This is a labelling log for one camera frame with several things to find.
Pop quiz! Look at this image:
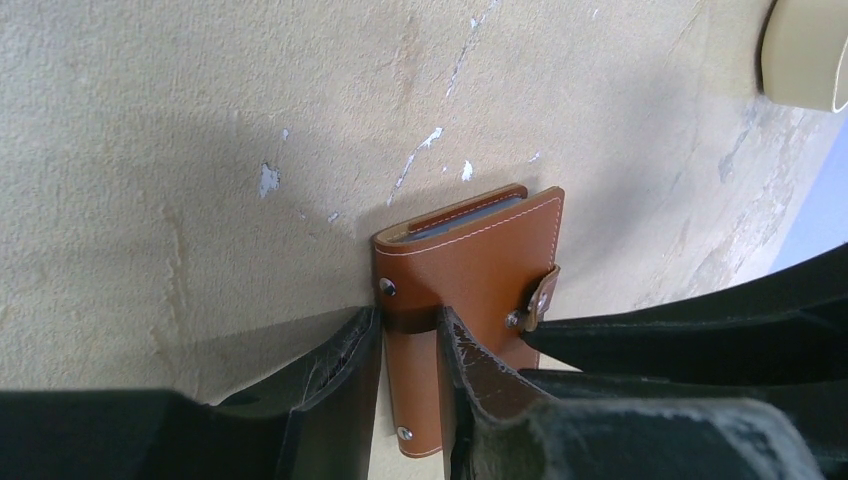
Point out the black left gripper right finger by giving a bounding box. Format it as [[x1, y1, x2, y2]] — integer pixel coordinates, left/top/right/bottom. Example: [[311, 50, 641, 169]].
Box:
[[437, 308, 822, 479]]

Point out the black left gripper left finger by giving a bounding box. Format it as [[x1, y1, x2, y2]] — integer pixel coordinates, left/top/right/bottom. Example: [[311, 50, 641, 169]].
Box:
[[1, 307, 382, 479]]

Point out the beige oval card tray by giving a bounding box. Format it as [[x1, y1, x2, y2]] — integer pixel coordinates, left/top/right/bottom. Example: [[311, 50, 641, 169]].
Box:
[[760, 0, 847, 113]]

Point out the brown leather card holder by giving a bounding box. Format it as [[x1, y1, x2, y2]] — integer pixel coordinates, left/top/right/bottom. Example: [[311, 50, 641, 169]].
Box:
[[372, 184, 566, 458]]

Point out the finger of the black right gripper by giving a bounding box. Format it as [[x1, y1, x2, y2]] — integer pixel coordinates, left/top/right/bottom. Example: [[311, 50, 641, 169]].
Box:
[[520, 369, 847, 479], [522, 246, 847, 386]]

